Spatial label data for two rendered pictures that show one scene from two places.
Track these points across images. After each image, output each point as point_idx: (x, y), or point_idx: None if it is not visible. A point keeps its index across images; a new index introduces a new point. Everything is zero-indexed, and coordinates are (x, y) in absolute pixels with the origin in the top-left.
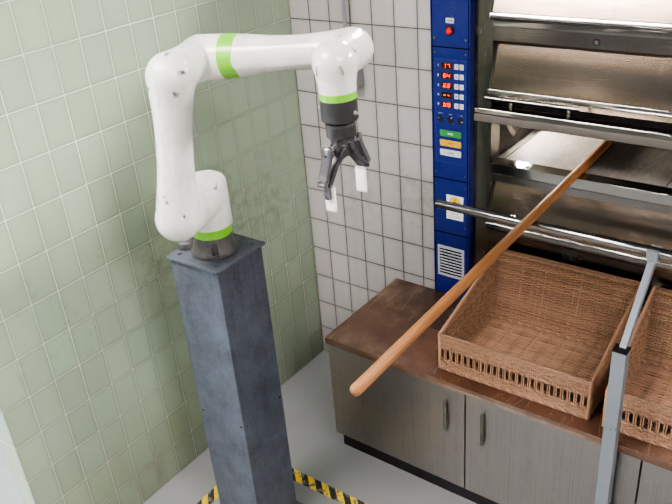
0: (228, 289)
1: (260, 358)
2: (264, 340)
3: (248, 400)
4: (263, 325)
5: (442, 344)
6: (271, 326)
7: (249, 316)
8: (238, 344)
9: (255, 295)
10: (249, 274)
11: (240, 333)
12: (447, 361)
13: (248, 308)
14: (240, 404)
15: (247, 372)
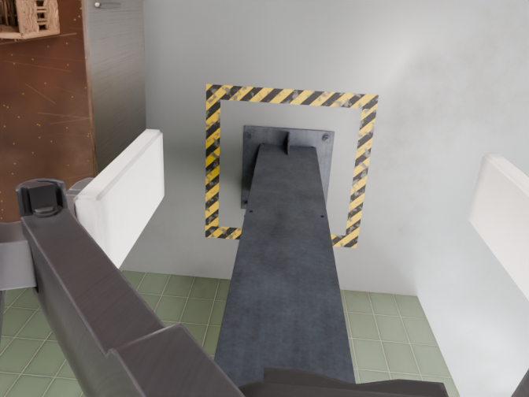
0: (331, 370)
1: (274, 255)
2: (257, 268)
3: (312, 232)
4: (253, 283)
5: (32, 27)
6: (234, 275)
7: (282, 308)
8: (319, 289)
9: (257, 328)
10: (262, 365)
11: (312, 298)
12: (48, 15)
13: (282, 319)
14: (330, 235)
15: (307, 254)
